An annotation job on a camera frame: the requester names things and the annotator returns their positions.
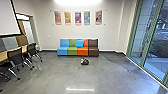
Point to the black trash bag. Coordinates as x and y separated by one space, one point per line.
85 61

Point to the orange sofa seat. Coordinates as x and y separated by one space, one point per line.
83 51

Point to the brown sofa seat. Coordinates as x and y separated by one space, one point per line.
93 50

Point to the green sofa seat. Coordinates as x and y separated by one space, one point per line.
72 51

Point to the blue sofa seat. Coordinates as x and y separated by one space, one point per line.
62 50

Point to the bright ceiling lamp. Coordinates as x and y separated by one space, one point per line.
78 2

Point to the black office chair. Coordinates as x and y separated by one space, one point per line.
3 71
16 56
32 49

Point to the brown desk divider panel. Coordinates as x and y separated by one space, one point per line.
22 40

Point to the grey desk divider panel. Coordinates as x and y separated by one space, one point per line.
10 43

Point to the long wooden table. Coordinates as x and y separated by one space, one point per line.
3 55

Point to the white projection screen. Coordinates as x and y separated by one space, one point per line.
8 16

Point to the light blue wall poster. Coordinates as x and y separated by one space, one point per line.
86 18

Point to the purple wall poster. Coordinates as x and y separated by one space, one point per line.
78 18

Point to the pink and navy wall poster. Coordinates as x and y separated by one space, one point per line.
98 17

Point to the yellow wall poster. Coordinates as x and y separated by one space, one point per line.
67 18

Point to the orange and teal wall poster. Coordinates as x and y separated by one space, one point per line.
58 18

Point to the glass door with wooden frame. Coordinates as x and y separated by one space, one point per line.
28 31

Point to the green framed glass window wall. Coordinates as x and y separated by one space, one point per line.
146 36

